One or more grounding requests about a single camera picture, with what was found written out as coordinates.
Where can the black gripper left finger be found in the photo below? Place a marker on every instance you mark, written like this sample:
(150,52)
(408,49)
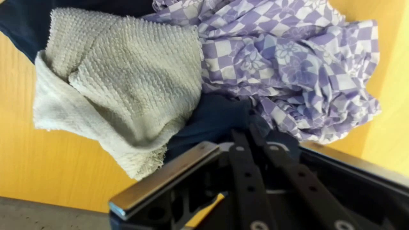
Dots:
(250,183)

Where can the cream knit towel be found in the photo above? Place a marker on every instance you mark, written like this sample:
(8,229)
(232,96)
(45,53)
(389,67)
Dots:
(128,85)

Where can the purple checkered cloth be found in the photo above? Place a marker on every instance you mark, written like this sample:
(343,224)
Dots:
(289,64)

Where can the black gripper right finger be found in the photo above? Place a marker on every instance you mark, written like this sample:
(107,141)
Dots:
(298,183)

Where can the navy blue garment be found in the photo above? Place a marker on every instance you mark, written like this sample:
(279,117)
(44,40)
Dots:
(218,119)

